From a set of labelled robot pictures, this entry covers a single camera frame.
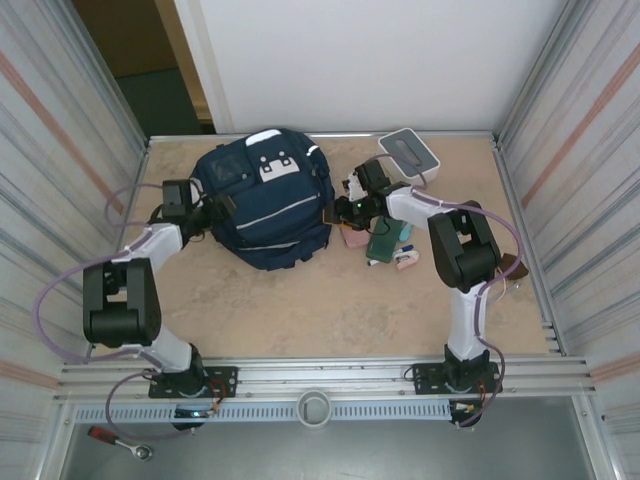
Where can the grey round pipe fitting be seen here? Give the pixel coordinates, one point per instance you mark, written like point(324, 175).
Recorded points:
point(313, 424)

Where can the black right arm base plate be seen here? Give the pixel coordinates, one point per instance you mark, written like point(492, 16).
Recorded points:
point(425, 375)

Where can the white grey tissue box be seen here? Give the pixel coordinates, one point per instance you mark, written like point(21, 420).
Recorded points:
point(407, 150)

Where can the grey sheet metal shelf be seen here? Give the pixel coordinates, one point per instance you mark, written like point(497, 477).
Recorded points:
point(350, 455)

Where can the aluminium table edge frame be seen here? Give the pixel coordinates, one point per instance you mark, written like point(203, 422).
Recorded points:
point(325, 135)

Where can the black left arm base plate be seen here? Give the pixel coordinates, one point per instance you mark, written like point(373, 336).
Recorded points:
point(225, 375)

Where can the navy blue student backpack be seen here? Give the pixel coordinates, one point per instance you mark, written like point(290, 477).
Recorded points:
point(270, 220)

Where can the pink case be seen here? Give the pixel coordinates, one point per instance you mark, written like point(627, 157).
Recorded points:
point(354, 240)

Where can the wide slotted aluminium rail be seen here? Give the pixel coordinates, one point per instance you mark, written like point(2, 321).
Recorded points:
point(325, 372)

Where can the pink white correction tape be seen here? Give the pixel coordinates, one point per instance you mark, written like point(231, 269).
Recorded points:
point(407, 261)

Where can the aluminium corner post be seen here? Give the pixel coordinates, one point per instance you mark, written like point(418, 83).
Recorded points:
point(106, 80)
point(539, 70)

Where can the small pen with dark cap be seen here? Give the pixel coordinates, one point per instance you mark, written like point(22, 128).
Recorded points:
point(372, 262)

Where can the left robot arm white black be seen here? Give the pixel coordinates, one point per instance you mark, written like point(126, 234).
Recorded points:
point(125, 305)

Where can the brown lump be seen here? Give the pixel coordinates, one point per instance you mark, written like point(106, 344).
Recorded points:
point(515, 266)

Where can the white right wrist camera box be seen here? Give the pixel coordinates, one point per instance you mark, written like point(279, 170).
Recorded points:
point(356, 189)

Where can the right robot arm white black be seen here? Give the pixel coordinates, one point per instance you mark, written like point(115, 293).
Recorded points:
point(465, 250)

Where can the small teal item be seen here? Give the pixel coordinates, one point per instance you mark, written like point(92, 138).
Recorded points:
point(405, 231)

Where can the white marker pen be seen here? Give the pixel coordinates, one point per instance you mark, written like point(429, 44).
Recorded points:
point(406, 248)

